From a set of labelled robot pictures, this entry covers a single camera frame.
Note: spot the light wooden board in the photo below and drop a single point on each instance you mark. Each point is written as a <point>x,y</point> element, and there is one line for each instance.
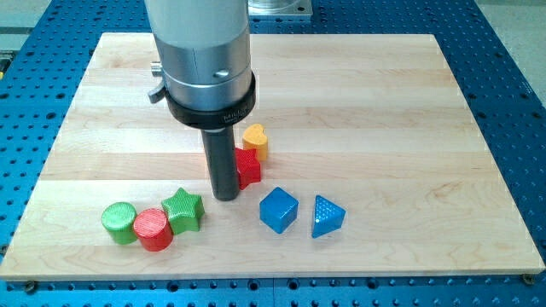
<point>374,123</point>

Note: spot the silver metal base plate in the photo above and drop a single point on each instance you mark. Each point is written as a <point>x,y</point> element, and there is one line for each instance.
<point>280,7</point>

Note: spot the blue perforated metal table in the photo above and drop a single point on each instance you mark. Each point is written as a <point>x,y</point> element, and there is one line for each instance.
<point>61,39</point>

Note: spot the green cylinder block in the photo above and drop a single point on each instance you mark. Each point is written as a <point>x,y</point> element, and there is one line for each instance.
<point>117,220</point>

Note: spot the green star block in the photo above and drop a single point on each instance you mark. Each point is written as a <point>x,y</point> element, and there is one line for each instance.
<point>184,211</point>

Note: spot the blue cube block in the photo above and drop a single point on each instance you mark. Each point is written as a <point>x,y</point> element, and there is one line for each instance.
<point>278,210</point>

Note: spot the red cylinder block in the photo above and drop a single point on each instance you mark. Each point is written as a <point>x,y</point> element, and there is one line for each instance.
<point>153,230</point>

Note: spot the blue triangle block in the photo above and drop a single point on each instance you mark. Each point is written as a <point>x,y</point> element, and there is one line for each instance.
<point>327,217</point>

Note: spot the red star block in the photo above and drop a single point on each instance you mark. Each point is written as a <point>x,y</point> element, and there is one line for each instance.
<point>248,167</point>

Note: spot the yellow heart block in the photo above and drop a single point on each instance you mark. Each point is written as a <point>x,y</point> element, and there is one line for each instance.
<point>254,137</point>

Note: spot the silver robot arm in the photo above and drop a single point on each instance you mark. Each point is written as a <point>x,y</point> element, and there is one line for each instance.
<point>204,49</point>

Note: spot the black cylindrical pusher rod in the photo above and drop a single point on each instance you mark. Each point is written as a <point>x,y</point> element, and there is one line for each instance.
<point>219,146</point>

